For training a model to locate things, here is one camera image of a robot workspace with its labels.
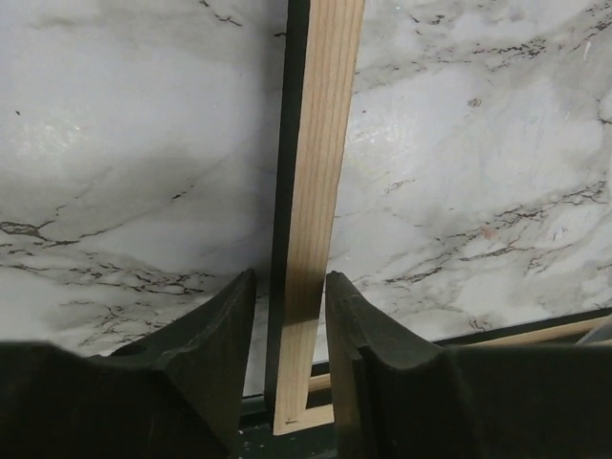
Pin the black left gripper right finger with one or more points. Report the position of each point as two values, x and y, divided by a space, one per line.
397 395

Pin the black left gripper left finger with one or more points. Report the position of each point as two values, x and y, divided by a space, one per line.
175 393

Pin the rectangular picture frame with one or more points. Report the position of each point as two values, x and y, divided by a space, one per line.
452 158

